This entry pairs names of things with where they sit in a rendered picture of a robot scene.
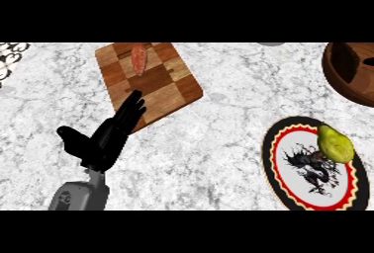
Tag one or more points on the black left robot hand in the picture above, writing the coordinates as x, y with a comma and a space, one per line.
104, 140

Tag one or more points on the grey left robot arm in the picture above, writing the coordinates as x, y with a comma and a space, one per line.
81, 194

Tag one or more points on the dragon print plate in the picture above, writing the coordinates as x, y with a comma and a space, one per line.
311, 171

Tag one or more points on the brown wooden bowl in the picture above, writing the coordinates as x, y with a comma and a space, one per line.
351, 70

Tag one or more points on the checkered wooden cutting board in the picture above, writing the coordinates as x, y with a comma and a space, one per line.
156, 84

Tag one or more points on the reddish sweet potato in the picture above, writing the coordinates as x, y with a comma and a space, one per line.
140, 59

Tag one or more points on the grey rounded object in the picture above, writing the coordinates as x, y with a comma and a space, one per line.
271, 43

